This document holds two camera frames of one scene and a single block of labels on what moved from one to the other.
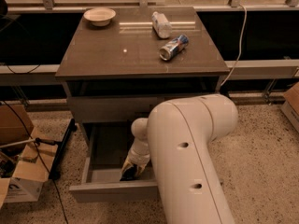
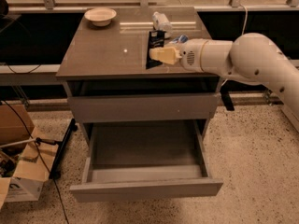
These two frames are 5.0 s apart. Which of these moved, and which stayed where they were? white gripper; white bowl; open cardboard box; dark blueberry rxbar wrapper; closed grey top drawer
Moved: dark blueberry rxbar wrapper; white gripper
Stayed: white bowl; open cardboard box; closed grey top drawer
